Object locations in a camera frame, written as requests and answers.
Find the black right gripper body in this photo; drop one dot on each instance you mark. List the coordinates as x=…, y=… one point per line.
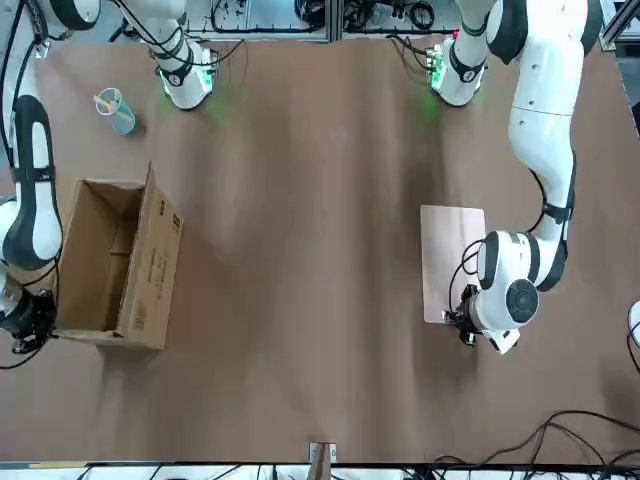
x=37, y=315

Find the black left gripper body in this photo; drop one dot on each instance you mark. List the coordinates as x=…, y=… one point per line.
x=469, y=300

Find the brown cardboard box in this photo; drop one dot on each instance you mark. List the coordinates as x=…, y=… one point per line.
x=150, y=280

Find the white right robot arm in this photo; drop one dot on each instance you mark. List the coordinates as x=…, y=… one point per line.
x=32, y=150

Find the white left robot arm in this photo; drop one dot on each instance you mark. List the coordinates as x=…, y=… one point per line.
x=540, y=100

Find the white round puck device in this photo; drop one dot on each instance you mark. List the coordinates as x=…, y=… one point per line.
x=636, y=322

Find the clear plastic cup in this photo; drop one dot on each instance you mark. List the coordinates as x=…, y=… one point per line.
x=125, y=122

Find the yellow green marker pen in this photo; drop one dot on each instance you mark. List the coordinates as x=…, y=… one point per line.
x=103, y=103

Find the pink marker pen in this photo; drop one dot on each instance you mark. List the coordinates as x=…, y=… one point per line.
x=116, y=106

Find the green circuit board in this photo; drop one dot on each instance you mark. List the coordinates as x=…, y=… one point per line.
x=437, y=65
x=210, y=70

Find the aluminium corner profile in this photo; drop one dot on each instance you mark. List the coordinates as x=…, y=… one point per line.
x=617, y=25

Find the aluminium frame rail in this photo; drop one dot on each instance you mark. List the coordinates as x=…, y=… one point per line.
x=335, y=20

